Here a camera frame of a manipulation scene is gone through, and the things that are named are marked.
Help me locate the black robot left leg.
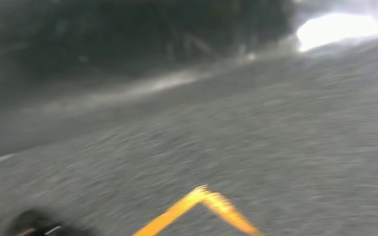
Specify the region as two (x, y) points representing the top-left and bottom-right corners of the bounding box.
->
(6, 208), (90, 236)

